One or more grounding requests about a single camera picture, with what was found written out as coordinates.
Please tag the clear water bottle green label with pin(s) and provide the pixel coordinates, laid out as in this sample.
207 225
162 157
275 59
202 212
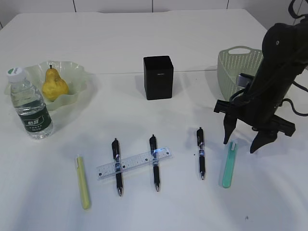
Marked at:
29 104

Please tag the middle black gel pen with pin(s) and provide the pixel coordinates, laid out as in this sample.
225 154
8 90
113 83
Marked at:
153 146

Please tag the left black gel pen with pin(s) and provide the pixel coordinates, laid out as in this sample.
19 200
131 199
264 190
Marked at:
118 173

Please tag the mint green pen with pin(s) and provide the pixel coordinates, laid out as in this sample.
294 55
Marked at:
230 163

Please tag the green wavy glass plate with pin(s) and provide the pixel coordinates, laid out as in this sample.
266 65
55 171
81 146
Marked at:
73 74

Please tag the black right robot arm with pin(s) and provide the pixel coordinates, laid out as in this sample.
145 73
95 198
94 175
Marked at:
285 56

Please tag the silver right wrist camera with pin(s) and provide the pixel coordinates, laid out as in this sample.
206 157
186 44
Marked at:
243 80

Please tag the green plastic woven basket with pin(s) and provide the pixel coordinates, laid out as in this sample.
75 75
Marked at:
232 62

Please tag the black gel pen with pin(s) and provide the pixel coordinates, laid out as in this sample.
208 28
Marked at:
118 173
201 143
153 146

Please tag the black square pen holder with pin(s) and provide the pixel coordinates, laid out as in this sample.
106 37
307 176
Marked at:
158 77

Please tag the yellow pear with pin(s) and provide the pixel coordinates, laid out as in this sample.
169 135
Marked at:
54 85

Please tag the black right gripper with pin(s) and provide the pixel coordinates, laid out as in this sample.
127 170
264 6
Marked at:
259 113

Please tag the yellow pen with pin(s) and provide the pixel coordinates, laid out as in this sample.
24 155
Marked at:
82 183

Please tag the transparent plastic ruler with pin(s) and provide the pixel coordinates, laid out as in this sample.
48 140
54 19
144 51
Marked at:
132 162

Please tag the right black gel pen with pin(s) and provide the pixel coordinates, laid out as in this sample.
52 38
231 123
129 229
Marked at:
201 143

